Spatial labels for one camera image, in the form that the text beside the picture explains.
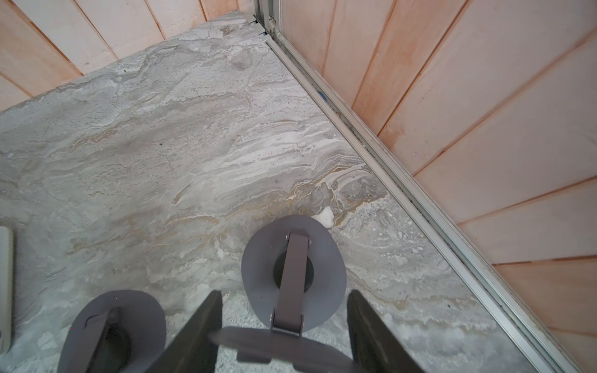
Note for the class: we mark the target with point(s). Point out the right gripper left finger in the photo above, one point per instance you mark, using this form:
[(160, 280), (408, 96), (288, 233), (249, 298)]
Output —
[(192, 350)]

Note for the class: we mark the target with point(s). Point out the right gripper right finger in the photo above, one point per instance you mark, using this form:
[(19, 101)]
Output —
[(373, 345)]

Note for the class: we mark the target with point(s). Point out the grey phone stand front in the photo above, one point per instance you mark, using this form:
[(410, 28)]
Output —
[(119, 331)]

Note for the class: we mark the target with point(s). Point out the grey phone stand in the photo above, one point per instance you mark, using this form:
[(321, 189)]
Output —
[(119, 331), (295, 279)]

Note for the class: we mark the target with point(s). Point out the white stand under back phone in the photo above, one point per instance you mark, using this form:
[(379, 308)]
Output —
[(6, 262)]

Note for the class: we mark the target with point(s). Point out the aluminium frame post right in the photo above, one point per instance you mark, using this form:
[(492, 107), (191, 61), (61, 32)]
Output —
[(532, 338)]

